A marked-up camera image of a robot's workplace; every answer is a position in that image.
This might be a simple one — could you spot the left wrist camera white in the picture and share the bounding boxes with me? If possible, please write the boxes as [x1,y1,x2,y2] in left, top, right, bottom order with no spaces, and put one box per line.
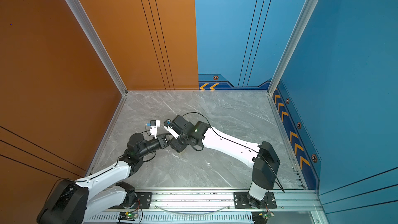
[145,120,161,139]

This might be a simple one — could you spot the aluminium front rail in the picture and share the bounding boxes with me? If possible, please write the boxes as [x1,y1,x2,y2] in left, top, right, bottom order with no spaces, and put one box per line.
[80,188,324,213]

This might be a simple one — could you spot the right aluminium corner post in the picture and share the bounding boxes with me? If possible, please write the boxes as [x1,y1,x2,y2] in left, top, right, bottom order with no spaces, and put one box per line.
[267,0,331,96]

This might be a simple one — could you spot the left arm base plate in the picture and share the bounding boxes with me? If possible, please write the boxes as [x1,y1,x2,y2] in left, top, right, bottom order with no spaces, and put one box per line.
[121,192,152,209]

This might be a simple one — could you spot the aluminium corner post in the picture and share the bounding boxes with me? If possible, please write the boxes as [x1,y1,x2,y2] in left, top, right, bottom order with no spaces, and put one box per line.
[267,0,331,96]
[50,0,128,96]

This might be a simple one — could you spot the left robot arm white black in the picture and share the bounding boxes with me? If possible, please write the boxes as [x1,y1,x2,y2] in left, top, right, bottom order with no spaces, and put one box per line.
[36,133,169,224]

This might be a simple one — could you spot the left aluminium corner post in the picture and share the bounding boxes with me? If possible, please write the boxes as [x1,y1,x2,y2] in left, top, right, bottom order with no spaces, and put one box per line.
[50,0,128,96]

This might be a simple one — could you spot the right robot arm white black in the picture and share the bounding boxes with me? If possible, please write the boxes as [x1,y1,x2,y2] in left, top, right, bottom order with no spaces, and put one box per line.
[164,115,284,209]

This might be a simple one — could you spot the white ventilation grille strip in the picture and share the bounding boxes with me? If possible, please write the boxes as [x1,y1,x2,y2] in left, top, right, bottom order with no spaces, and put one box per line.
[86,212,254,224]

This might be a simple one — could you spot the green circuit board left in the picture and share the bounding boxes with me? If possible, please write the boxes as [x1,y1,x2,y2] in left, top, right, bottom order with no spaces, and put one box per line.
[117,212,140,223]

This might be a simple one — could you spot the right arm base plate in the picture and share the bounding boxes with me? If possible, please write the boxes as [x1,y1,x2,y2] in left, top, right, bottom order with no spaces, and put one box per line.
[233,191,277,209]

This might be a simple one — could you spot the circuit board right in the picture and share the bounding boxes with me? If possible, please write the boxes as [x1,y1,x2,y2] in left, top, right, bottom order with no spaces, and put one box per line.
[251,212,275,224]

